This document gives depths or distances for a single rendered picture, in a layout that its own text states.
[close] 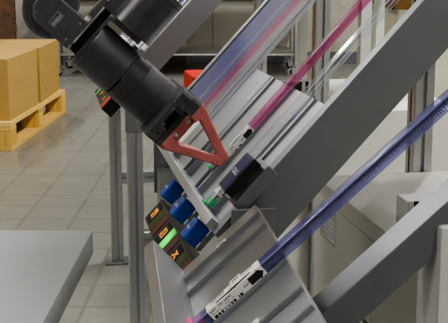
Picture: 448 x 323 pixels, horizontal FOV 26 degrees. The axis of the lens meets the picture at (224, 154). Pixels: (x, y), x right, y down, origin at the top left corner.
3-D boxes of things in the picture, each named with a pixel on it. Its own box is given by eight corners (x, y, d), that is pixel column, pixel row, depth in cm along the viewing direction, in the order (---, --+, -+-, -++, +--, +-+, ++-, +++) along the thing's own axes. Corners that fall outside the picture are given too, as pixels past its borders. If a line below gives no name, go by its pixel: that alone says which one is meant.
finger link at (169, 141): (235, 131, 115) (177, 80, 112) (249, 143, 108) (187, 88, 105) (197, 175, 115) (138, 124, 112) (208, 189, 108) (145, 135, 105)
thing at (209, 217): (248, 262, 116) (204, 225, 114) (175, 154, 179) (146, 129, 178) (255, 254, 116) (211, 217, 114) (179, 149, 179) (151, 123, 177)
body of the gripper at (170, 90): (183, 87, 113) (135, 45, 111) (198, 100, 103) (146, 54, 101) (147, 129, 113) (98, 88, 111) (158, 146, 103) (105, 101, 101)
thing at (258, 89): (239, 241, 115) (220, 224, 114) (169, 139, 179) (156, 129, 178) (347, 121, 115) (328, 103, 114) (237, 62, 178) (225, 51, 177)
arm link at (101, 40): (62, 53, 107) (63, 59, 102) (103, 6, 107) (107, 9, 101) (109, 93, 109) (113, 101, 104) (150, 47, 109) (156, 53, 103)
